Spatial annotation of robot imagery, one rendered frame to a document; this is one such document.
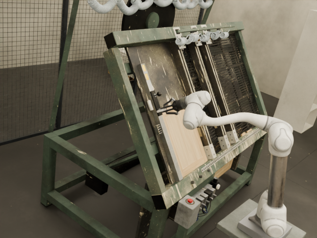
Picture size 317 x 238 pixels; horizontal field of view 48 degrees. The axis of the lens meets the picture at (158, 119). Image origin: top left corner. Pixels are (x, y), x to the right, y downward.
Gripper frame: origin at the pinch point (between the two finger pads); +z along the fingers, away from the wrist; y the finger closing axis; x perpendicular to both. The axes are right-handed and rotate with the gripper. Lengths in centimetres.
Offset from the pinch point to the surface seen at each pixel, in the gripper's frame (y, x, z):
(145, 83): -22.5, 8.6, 12.8
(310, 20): -49, 442, -7
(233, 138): 52, 106, 10
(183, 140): 30.5, 33.3, 14.0
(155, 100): -8.2, 10.3, 10.6
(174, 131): 20.4, 25.6, 14.0
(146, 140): 16.9, -14.0, 10.6
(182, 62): -32, 59, 8
